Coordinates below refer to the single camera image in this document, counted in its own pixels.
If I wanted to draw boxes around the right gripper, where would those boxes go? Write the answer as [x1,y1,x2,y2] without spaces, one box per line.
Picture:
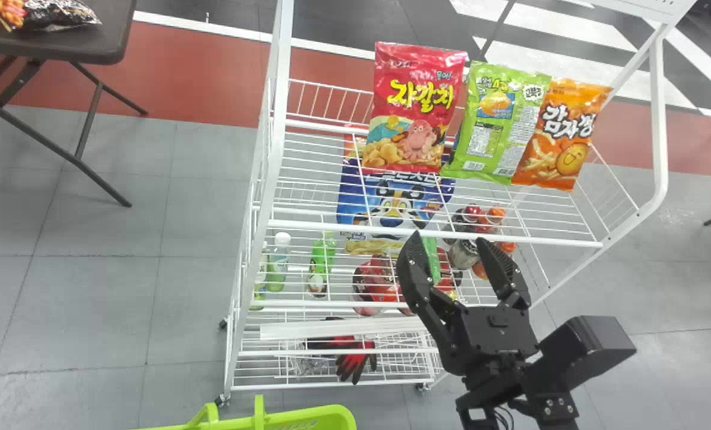
[396,231,540,378]

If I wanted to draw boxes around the green basket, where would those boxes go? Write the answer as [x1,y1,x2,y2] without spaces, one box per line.
[131,394,358,430]

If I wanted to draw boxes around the red snack packet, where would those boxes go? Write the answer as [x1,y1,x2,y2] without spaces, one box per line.
[361,41,469,174]
[352,254,417,317]

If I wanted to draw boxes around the yellow snack packet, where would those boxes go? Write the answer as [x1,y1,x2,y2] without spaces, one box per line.
[344,238,406,257]

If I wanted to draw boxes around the blue cereal bag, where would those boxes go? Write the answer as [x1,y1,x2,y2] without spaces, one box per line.
[336,158,456,241]

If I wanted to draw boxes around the red gloves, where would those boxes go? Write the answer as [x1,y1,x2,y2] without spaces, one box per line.
[306,333,379,385]

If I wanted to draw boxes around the green bottle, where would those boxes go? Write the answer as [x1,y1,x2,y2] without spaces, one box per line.
[307,235,338,298]
[263,232,292,294]

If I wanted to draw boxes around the green snack packet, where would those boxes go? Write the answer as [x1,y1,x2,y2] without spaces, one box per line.
[440,60,552,185]

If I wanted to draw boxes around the orange snack packet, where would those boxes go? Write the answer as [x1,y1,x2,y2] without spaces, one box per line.
[510,78,614,192]

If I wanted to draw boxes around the dark side table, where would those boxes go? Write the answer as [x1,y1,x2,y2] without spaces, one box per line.
[0,0,149,208]

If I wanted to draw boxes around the black snack packet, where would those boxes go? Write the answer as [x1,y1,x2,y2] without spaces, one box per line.
[0,0,103,33]

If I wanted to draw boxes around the white wire rack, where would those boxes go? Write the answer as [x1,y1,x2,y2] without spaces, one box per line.
[215,0,698,408]

